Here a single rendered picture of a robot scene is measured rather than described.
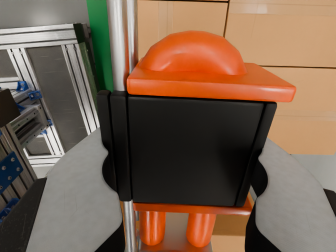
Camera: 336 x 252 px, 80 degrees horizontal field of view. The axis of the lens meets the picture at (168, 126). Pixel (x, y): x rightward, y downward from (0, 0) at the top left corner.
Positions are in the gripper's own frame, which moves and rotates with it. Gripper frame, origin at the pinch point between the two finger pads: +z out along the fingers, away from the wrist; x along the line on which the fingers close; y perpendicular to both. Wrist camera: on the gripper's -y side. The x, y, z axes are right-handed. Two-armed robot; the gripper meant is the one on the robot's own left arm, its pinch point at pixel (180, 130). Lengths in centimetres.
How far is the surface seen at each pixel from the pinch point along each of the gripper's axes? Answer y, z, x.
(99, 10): -5, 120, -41
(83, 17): -2, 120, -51
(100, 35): 7, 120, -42
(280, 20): -5, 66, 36
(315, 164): 98, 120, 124
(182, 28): -2, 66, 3
